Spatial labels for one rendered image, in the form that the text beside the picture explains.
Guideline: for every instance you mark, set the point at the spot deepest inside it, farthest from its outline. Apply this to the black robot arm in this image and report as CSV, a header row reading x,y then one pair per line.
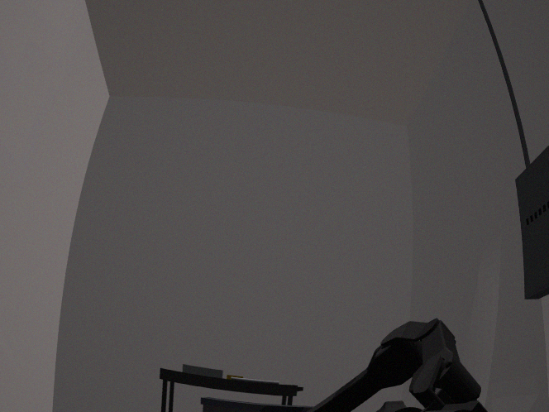
x,y
439,381

